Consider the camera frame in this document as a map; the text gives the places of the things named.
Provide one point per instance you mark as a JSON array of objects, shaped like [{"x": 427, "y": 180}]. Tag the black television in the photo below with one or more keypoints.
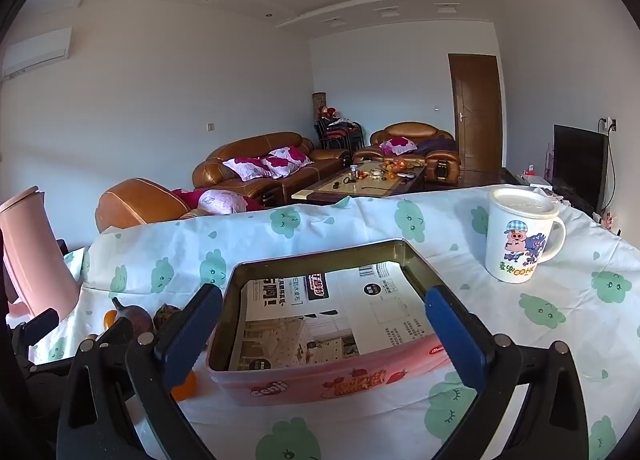
[{"x": 580, "y": 160}]

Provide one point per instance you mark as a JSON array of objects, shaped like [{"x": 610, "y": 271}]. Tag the small orange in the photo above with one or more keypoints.
[
  {"x": 109, "y": 320},
  {"x": 184, "y": 386}
]

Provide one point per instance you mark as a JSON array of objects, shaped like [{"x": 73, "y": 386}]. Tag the long brown leather sofa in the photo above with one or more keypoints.
[{"x": 240, "y": 190}]

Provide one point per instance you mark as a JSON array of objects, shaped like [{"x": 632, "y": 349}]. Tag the stack of black chairs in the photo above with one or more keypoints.
[{"x": 340, "y": 135}]

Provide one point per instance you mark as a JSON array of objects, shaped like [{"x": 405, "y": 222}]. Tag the white cartoon mug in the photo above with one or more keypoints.
[{"x": 515, "y": 250}]

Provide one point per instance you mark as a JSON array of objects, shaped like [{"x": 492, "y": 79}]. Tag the purple blanket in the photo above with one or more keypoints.
[{"x": 437, "y": 146}]

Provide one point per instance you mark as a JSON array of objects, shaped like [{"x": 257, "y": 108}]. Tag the tall floor vase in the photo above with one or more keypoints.
[{"x": 318, "y": 105}]

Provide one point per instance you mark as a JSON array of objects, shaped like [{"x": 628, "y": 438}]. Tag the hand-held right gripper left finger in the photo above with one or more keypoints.
[{"x": 187, "y": 335}]

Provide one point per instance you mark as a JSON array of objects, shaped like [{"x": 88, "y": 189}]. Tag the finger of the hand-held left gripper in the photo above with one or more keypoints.
[
  {"x": 40, "y": 327},
  {"x": 117, "y": 330}
]

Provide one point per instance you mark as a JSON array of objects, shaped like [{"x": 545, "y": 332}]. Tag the box of fruit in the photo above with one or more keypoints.
[{"x": 300, "y": 385}]

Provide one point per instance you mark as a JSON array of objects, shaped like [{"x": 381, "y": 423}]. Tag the wooden coffee table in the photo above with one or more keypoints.
[{"x": 345, "y": 187}]

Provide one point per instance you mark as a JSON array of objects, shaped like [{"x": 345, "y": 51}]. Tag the brown leather armchair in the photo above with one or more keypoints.
[
  {"x": 407, "y": 130},
  {"x": 135, "y": 202}
]

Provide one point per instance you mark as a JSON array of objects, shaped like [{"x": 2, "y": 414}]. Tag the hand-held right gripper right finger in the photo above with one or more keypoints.
[{"x": 457, "y": 340}]

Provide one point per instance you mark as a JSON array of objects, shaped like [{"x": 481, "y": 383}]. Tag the dark television stand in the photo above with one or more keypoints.
[{"x": 510, "y": 176}]

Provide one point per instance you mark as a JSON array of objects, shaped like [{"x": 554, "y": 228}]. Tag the dark mangosteen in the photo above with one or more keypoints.
[{"x": 167, "y": 316}]

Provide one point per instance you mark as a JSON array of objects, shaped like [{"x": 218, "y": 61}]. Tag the printed paper sheet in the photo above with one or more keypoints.
[{"x": 350, "y": 310}]

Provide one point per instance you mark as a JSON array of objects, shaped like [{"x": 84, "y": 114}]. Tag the purple passion fruit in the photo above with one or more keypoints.
[{"x": 135, "y": 321}]

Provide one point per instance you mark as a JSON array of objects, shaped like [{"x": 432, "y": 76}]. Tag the white air conditioner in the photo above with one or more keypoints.
[{"x": 35, "y": 52}]

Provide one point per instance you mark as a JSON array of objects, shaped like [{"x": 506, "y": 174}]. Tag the pale pink pillow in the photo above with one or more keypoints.
[{"x": 220, "y": 201}]

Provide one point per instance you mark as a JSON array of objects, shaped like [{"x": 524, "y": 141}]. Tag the red flowers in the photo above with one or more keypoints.
[{"x": 329, "y": 112}]

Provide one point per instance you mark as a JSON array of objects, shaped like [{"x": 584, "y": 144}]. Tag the white pink floral pillow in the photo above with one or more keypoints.
[
  {"x": 398, "y": 145},
  {"x": 292, "y": 155},
  {"x": 280, "y": 167},
  {"x": 247, "y": 169}
]

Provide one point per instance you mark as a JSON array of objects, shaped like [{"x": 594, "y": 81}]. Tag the brown wooden door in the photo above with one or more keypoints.
[{"x": 475, "y": 110}]

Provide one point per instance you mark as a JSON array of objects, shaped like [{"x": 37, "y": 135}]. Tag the pink electric kettle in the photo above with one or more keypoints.
[{"x": 30, "y": 250}]

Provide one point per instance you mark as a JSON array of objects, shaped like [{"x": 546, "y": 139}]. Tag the pile of oranges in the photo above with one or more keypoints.
[{"x": 395, "y": 167}]

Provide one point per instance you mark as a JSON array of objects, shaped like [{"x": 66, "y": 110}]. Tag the white cloud-print tablecloth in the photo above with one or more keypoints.
[{"x": 350, "y": 225}]

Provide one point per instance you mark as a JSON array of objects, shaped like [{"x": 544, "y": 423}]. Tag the pink board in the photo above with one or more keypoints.
[{"x": 550, "y": 160}]

